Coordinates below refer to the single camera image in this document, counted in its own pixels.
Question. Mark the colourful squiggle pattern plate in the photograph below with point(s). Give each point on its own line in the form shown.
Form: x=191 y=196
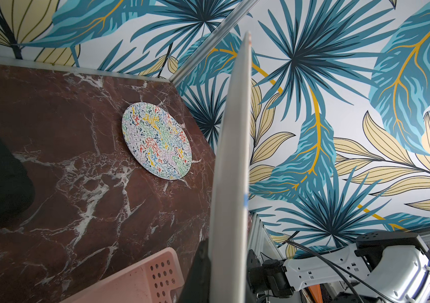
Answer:
x=157 y=141

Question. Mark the pink plastic basket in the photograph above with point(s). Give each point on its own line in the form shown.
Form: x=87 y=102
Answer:
x=153 y=279

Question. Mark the white plaid striped plate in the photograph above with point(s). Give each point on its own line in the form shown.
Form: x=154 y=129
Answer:
x=229 y=209

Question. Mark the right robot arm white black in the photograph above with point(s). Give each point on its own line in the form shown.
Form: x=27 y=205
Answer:
x=379 y=267

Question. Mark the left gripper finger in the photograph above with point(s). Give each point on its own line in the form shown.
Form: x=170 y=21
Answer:
x=197 y=285

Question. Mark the right aluminium frame post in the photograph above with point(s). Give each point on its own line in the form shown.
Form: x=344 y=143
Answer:
x=238 y=13

